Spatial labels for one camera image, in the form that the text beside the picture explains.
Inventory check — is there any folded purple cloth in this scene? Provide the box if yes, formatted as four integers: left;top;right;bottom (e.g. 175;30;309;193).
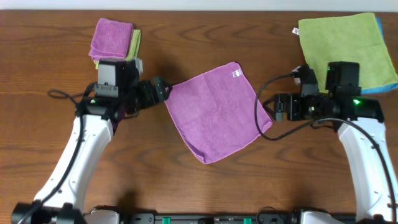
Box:
89;18;134;61

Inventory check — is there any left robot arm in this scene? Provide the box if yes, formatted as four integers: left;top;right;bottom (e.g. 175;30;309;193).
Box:
11;58;172;223

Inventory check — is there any flat green cloth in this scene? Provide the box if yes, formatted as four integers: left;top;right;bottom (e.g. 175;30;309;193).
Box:
292;12;397;93

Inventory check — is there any folded green cloth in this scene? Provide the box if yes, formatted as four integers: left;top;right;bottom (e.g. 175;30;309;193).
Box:
89;29;141;69

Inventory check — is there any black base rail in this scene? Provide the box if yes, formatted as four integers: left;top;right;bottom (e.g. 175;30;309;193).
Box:
90;212;357;224

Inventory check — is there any right black cable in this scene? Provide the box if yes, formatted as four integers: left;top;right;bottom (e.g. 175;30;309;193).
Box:
254;73;398;218

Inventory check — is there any flat blue cloth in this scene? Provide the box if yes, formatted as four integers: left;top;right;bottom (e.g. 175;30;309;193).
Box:
361;17;397;95

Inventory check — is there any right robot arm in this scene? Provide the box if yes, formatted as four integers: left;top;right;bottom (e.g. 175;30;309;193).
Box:
262;62;397;223

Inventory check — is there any purple microfiber cloth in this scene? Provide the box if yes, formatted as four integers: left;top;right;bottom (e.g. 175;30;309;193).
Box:
165;62;272;164

